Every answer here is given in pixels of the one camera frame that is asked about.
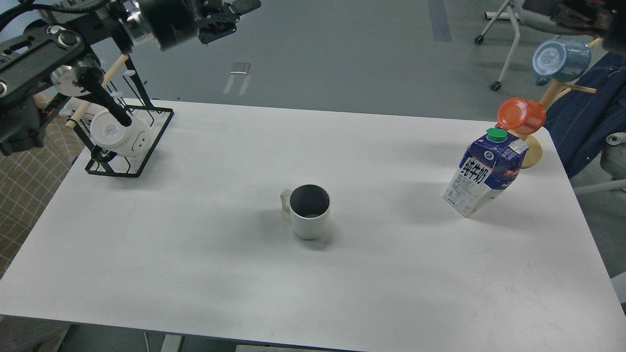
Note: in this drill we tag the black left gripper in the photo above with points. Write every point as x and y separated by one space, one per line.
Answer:
168 23

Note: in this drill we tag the white ribbed mug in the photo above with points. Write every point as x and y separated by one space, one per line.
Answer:
308 210

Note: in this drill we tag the blue white milk carton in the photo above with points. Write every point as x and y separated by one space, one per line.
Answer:
488 167

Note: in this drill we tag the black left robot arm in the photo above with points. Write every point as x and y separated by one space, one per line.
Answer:
53 60

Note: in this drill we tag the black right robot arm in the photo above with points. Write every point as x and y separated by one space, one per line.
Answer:
604 19

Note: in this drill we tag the white cup on rack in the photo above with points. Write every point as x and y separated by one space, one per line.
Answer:
73 106
132 141

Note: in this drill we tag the beige checkered cloth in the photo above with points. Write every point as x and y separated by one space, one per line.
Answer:
28 181

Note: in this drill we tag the grey office chair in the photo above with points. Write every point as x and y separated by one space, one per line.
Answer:
514 11

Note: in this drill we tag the orange mug on stand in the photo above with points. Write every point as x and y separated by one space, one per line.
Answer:
521 116

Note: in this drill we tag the blue mug on stand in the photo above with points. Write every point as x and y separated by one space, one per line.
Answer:
561 60

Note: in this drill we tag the wooden mug tree stand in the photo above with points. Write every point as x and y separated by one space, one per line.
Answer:
555 91

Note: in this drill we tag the dark blue denim cloth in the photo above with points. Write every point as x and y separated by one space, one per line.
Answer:
579 122

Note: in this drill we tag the black wire cup rack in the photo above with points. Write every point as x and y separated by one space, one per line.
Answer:
126 88

